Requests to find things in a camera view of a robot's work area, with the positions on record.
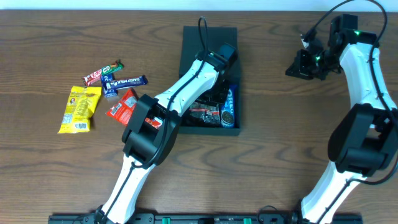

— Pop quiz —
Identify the blue Oreo cookie pack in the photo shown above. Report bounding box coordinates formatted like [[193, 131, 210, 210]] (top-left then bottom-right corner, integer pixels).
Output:
[[220, 84, 237, 129]]

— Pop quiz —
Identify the black snack packet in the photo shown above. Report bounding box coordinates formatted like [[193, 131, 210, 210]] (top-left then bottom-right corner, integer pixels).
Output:
[[188, 102, 221, 128]]

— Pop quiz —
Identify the dark green hinged gift box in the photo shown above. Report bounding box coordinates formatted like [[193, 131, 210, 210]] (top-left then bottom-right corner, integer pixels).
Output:
[[178, 26, 242, 136]]

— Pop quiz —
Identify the red snack packet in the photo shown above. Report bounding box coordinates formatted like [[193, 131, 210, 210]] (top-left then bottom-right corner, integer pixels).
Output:
[[105, 88, 164, 130]]

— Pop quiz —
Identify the purple Dairy Milk bar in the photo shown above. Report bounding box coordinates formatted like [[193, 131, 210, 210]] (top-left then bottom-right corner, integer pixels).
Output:
[[110, 75, 148, 90]]

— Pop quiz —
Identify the red KitKat bar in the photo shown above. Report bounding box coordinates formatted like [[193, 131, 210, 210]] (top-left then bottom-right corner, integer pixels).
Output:
[[82, 60, 124, 87]]

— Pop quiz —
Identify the yellow snack packet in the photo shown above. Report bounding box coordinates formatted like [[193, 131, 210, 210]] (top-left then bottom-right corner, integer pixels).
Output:
[[58, 86, 101, 134]]

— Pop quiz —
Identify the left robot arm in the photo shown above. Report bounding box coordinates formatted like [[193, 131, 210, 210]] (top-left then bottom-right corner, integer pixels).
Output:
[[94, 49, 237, 223]]

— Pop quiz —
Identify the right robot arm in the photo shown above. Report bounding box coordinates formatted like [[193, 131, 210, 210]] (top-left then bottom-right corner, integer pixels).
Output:
[[285, 14, 397, 223]]

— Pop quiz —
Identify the left black cable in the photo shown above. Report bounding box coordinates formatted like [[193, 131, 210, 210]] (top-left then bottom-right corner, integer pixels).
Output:
[[99, 16, 210, 224]]

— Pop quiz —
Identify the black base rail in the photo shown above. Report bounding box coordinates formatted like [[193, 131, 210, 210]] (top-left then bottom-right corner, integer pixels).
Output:
[[48, 212, 364, 224]]

